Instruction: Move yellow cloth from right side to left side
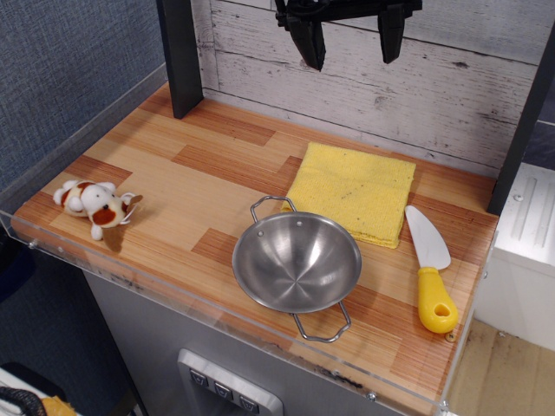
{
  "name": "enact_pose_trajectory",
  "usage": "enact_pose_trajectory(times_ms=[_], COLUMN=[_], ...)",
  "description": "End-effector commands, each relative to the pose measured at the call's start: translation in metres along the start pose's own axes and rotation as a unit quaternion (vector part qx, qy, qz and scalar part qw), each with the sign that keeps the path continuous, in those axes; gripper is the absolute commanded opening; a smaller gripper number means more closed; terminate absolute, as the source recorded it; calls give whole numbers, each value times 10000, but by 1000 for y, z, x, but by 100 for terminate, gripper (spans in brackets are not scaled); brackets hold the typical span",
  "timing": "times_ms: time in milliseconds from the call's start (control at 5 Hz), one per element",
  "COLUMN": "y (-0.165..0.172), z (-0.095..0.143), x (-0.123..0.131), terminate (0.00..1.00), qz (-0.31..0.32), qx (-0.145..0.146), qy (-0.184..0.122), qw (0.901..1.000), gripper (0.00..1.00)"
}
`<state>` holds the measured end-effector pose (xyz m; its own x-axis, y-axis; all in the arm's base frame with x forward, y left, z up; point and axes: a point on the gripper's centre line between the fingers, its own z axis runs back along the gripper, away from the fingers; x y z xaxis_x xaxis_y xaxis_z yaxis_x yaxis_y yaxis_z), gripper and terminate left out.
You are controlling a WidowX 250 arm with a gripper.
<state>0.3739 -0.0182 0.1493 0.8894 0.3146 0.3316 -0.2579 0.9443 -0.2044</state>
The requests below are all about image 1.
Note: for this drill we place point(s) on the dark right frame post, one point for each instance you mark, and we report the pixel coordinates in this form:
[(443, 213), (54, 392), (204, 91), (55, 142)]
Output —
[(530, 114)]

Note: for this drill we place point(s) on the steel bowl with handles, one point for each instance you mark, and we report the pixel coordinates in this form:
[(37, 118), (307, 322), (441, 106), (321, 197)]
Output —
[(296, 262)]

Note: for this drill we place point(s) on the white side cabinet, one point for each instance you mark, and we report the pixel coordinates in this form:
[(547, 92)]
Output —
[(516, 294)]

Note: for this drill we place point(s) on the yellow object bottom left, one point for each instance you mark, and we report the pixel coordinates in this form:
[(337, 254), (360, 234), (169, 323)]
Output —
[(55, 406)]

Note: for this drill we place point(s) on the toy knife yellow handle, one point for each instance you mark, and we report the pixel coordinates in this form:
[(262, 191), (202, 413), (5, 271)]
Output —
[(436, 308)]

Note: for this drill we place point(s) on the clear acrylic table guard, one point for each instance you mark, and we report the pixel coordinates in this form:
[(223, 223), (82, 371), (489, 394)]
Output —
[(172, 288)]

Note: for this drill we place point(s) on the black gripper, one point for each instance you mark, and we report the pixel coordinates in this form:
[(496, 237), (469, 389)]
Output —
[(307, 32)]

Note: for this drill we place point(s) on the brown white plush dog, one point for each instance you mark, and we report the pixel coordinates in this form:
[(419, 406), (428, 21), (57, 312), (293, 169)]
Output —
[(98, 202)]

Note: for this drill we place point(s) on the yellow cloth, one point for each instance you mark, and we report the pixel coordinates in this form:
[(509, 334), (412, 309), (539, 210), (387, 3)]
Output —
[(365, 193)]

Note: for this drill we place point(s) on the grey cabinet control panel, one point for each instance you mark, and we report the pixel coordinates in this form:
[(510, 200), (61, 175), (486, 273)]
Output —
[(247, 397)]

